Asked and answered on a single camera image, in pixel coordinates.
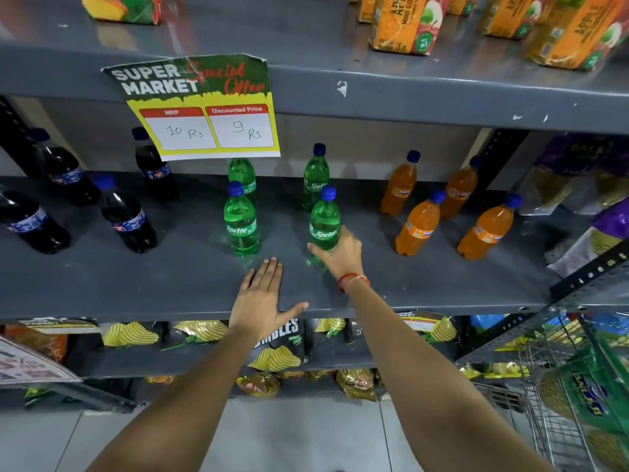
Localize person's right hand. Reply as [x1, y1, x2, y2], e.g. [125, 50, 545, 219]
[307, 225, 365, 283]

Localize person's left hand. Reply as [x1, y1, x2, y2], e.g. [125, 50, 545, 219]
[229, 257, 310, 343]

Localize green soda bottle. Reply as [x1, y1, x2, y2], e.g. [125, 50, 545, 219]
[307, 186, 342, 272]
[223, 181, 260, 258]
[301, 143, 330, 213]
[227, 158, 257, 208]

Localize person's left forearm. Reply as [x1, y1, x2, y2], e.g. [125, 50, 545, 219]
[86, 328, 268, 472]

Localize person's right forearm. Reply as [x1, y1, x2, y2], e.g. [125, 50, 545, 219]
[339, 277, 556, 472]

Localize grey metal shelf rack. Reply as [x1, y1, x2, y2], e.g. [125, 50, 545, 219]
[0, 0, 629, 413]

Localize gold snack packet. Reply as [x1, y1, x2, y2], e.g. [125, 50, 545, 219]
[236, 372, 282, 400]
[335, 368, 378, 403]

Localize orange soda bottle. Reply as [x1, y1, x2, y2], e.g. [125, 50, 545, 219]
[457, 193, 524, 261]
[440, 155, 483, 221]
[395, 189, 446, 257]
[380, 150, 421, 217]

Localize dark cola bottle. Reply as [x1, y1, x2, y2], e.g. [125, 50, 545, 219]
[29, 128, 101, 208]
[91, 173, 158, 254]
[0, 189, 71, 255]
[131, 127, 181, 202]

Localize blue snack packet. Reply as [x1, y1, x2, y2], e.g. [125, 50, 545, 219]
[469, 314, 507, 332]

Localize green yellow paper price sign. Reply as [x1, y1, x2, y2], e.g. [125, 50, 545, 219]
[101, 54, 281, 162]

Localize yellow snack packet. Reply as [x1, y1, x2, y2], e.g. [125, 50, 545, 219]
[459, 361, 531, 380]

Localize orange snack packet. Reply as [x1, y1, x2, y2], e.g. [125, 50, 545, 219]
[2, 323, 69, 364]

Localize white printed paper sign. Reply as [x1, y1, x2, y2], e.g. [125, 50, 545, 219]
[0, 335, 82, 387]

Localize purple snack packet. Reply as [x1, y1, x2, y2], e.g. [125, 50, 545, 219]
[513, 133, 612, 217]
[562, 137, 629, 214]
[547, 197, 629, 278]

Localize red green juice carton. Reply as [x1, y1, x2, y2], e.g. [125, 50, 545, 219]
[80, 0, 163, 26]

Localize green snack packet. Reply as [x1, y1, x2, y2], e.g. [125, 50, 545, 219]
[538, 341, 629, 472]

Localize red thread bracelet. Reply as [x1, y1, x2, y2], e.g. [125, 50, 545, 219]
[337, 273, 371, 294]

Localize wire shopping cart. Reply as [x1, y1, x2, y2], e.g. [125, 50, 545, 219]
[472, 312, 629, 472]

